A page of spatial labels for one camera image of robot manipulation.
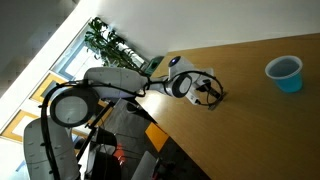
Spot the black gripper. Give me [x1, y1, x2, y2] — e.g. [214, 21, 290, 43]
[195, 79, 216, 96]

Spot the blue and white cup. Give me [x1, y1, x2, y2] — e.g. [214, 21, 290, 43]
[264, 54, 304, 94]

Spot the green box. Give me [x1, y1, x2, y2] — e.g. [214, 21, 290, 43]
[144, 55, 165, 76]

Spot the green potted plant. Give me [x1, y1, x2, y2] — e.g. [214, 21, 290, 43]
[83, 16, 145, 73]

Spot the black tripod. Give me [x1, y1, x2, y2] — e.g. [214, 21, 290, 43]
[74, 101, 116, 180]

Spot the white framed window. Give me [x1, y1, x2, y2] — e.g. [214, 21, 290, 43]
[51, 18, 148, 82]

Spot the yellow framed panel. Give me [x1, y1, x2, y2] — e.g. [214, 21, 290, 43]
[29, 72, 69, 105]
[0, 109, 40, 144]

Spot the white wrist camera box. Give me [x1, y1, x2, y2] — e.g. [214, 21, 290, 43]
[184, 88, 203, 106]

